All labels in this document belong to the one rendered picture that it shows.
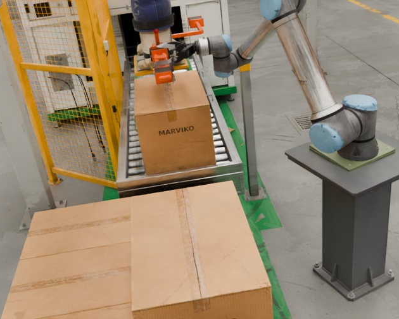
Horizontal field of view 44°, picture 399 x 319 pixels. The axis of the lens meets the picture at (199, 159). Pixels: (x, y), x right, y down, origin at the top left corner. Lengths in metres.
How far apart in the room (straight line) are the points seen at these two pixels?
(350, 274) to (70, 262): 1.39
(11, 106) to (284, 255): 1.93
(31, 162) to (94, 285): 1.53
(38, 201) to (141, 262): 2.16
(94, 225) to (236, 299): 1.24
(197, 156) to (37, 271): 1.03
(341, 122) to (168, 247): 0.97
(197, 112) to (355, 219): 0.96
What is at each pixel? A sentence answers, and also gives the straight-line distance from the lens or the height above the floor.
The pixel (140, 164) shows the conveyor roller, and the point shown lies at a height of 0.53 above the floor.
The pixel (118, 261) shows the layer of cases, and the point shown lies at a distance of 2.28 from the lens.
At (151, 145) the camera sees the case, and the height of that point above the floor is 0.76.
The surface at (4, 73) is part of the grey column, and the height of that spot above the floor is 1.09.
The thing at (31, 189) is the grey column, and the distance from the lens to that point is 3.65.
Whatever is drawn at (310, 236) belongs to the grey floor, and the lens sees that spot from 3.17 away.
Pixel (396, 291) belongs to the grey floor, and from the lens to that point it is 2.86.
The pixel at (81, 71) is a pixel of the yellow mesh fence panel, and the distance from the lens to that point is 3.39.
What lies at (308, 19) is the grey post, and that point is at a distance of 5.59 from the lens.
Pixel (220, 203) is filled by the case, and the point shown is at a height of 0.94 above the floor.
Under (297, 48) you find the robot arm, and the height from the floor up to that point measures 1.31.
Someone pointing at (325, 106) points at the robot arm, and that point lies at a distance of 2.20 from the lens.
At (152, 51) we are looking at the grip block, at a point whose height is 1.26.
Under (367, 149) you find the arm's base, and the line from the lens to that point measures 2.40.
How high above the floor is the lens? 1.95
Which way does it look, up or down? 28 degrees down
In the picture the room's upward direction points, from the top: 8 degrees counter-clockwise
